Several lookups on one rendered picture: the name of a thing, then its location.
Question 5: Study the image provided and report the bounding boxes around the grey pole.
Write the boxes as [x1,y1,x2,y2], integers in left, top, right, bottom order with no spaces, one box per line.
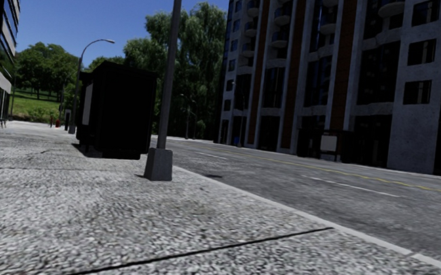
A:
[143,0,193,184]

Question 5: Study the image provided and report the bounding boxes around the trees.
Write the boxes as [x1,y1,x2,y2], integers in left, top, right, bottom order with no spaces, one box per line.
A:
[10,39,81,104]
[78,0,231,142]

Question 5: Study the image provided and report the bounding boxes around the pale concrete building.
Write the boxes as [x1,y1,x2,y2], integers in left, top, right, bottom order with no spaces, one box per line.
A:
[211,0,441,177]

